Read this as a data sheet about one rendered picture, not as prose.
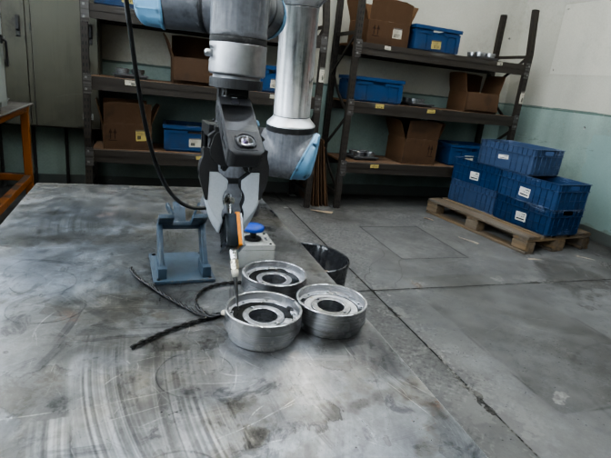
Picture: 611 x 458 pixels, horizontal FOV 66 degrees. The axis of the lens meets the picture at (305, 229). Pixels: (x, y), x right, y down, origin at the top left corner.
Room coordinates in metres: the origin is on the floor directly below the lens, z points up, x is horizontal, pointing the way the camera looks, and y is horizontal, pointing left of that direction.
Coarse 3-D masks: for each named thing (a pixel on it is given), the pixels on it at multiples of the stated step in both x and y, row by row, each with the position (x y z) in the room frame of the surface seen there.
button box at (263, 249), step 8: (248, 240) 0.83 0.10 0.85; (256, 240) 0.83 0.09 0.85; (264, 240) 0.84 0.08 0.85; (248, 248) 0.81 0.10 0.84; (256, 248) 0.81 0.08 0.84; (264, 248) 0.82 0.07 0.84; (272, 248) 0.82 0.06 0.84; (240, 256) 0.80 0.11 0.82; (248, 256) 0.81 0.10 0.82; (256, 256) 0.81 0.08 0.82; (264, 256) 0.82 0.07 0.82; (272, 256) 0.82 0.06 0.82; (240, 264) 0.80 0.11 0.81
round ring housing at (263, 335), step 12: (228, 300) 0.59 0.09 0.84; (240, 300) 0.61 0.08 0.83; (252, 300) 0.62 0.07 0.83; (264, 300) 0.63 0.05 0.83; (276, 300) 0.63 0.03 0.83; (288, 300) 0.62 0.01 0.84; (228, 312) 0.56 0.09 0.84; (252, 312) 0.59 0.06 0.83; (264, 312) 0.60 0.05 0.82; (276, 312) 0.59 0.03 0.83; (300, 312) 0.58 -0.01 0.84; (228, 324) 0.55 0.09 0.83; (240, 324) 0.53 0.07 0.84; (252, 324) 0.53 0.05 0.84; (264, 324) 0.55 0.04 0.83; (288, 324) 0.54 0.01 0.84; (300, 324) 0.57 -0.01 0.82; (240, 336) 0.53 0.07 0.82; (252, 336) 0.53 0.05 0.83; (264, 336) 0.53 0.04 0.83; (276, 336) 0.53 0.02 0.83; (288, 336) 0.54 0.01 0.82; (252, 348) 0.54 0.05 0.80; (264, 348) 0.54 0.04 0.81; (276, 348) 0.54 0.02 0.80
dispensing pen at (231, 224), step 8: (224, 200) 0.66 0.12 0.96; (232, 200) 0.66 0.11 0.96; (232, 208) 0.66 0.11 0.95; (224, 216) 0.63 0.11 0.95; (232, 216) 0.63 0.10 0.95; (224, 224) 0.63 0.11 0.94; (232, 224) 0.63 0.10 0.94; (224, 232) 0.63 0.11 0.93; (232, 232) 0.62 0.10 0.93; (224, 240) 0.63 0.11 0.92; (232, 240) 0.61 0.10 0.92; (224, 248) 0.62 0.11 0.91; (232, 248) 0.62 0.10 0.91; (232, 256) 0.62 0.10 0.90; (232, 264) 0.61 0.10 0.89; (232, 272) 0.61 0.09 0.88
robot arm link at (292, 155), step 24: (288, 0) 1.09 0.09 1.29; (312, 0) 1.08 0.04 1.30; (288, 24) 1.09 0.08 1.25; (312, 24) 1.10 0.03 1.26; (288, 48) 1.10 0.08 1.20; (312, 48) 1.11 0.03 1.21; (288, 72) 1.10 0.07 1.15; (312, 72) 1.12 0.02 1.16; (288, 96) 1.10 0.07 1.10; (288, 120) 1.10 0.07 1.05; (264, 144) 1.11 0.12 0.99; (288, 144) 1.09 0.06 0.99; (312, 144) 1.11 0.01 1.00; (288, 168) 1.10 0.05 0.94; (312, 168) 1.15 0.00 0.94
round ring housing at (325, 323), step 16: (304, 288) 0.66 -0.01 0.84; (320, 288) 0.68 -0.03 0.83; (336, 288) 0.68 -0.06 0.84; (304, 304) 0.60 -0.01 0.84; (320, 304) 0.65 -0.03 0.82; (336, 304) 0.65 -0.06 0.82; (304, 320) 0.60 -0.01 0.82; (320, 320) 0.58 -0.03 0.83; (336, 320) 0.58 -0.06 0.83; (352, 320) 0.59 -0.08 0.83; (320, 336) 0.59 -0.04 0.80; (336, 336) 0.59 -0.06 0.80
